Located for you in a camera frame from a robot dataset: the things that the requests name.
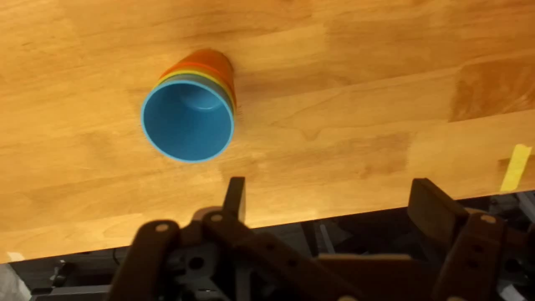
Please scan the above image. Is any yellow plastic cup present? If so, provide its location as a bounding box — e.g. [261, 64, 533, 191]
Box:
[155, 68, 237, 113]

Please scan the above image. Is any yellow tape strip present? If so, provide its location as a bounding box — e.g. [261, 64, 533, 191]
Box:
[498, 141, 533, 193]

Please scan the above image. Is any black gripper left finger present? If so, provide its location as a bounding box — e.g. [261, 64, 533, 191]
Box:
[107, 175, 364, 301]

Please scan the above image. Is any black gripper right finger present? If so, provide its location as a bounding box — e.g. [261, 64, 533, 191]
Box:
[408, 176, 535, 301]

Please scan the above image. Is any orange plastic cup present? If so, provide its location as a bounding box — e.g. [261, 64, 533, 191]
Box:
[160, 46, 237, 106]

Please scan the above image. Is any blue plastic cup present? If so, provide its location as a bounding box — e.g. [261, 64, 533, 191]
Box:
[138, 76, 235, 165]

